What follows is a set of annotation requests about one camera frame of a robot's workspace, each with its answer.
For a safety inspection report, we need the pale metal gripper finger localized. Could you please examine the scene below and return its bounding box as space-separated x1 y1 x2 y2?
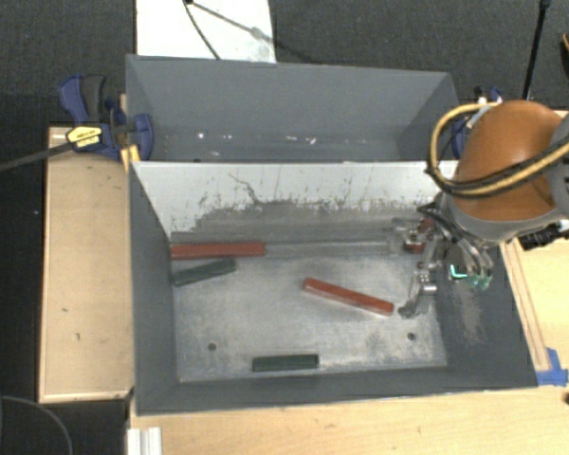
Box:
396 260 442 320
390 217 437 256

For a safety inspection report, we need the red-brown flat block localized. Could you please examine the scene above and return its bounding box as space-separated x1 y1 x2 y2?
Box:
301 277 396 319
170 241 268 262

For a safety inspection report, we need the grey metal bin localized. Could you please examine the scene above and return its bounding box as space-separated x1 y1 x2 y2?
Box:
124 53 540 417

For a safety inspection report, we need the dark green flat block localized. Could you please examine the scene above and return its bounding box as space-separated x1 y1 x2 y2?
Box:
250 354 321 373
171 258 239 288

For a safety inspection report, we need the black cylinder on white bracket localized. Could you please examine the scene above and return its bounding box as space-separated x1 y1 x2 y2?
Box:
518 220 569 251

